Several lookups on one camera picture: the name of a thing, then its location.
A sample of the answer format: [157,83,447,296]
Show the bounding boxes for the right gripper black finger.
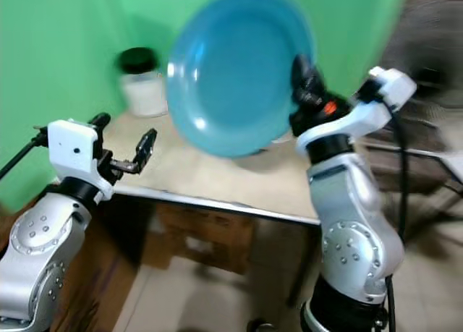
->
[290,54,327,106]

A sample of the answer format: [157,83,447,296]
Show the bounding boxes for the blue plate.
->
[166,0,318,158]

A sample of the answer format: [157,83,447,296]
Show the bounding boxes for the white jar black lid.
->
[117,47,169,119]

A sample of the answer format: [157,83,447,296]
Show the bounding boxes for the green backdrop screen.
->
[0,0,407,213]

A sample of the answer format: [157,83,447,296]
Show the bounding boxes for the brown cardboard box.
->
[150,200,255,276]

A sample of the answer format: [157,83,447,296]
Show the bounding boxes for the dark table leg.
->
[284,222,325,307]

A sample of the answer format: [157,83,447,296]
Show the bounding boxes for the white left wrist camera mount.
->
[46,119,115,201]

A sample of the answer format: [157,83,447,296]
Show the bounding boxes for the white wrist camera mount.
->
[46,119,115,201]
[294,66,418,156]

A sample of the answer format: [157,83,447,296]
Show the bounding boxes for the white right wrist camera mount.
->
[294,66,418,156]

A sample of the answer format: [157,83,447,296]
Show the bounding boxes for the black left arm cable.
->
[0,128,50,181]

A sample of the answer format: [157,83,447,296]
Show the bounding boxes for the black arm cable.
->
[358,79,409,332]
[0,128,50,181]

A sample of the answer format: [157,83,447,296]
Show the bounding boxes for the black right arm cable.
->
[358,79,409,332]

